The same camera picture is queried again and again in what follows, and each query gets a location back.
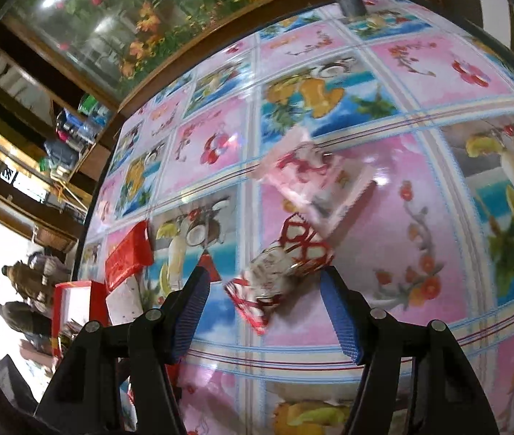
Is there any red white lattice snack packet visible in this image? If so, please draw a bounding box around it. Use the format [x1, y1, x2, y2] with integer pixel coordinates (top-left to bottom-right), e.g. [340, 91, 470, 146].
[223, 213, 335, 337]

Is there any blue water jug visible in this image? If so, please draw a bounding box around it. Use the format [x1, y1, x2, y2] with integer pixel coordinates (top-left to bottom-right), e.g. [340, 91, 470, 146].
[43, 140, 79, 169]

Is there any white pink snack packet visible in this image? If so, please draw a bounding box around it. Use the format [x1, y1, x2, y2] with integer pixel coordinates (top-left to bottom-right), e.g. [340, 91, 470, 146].
[105, 275, 149, 327]

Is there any wooden shelf cabinet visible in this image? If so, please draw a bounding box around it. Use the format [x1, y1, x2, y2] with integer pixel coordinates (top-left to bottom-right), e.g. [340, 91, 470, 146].
[0, 22, 122, 254]

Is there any flat red snack packet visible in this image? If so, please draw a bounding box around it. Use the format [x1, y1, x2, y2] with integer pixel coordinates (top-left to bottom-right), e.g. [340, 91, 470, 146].
[105, 221, 154, 291]

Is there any pink printed snack packet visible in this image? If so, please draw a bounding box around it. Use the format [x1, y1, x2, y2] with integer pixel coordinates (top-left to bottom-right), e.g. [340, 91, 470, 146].
[247, 127, 376, 242]

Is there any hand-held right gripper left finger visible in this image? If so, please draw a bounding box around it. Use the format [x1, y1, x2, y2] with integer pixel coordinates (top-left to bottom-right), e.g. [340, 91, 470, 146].
[35, 265, 213, 435]

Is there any red box with white inside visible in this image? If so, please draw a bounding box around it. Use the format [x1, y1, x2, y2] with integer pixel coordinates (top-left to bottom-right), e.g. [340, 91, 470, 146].
[52, 280, 109, 360]

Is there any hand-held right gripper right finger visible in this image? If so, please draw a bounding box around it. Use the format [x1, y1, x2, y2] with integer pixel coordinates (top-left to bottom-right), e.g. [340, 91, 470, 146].
[320, 266, 501, 435]

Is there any flower painted glass panel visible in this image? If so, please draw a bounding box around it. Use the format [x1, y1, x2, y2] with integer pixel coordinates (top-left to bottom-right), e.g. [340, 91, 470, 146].
[1, 0, 330, 100]

